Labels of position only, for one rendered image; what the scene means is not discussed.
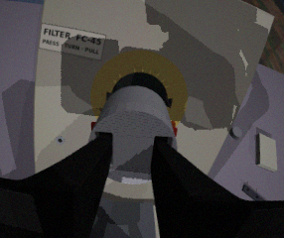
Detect dark grey thin bar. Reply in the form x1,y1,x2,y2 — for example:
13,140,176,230
242,185,265,201

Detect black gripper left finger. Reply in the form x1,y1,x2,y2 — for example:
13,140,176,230
0,132,111,238

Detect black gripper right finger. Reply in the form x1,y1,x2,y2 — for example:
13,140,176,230
151,138,284,238

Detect beige service panel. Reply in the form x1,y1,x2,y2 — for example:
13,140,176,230
34,0,274,175

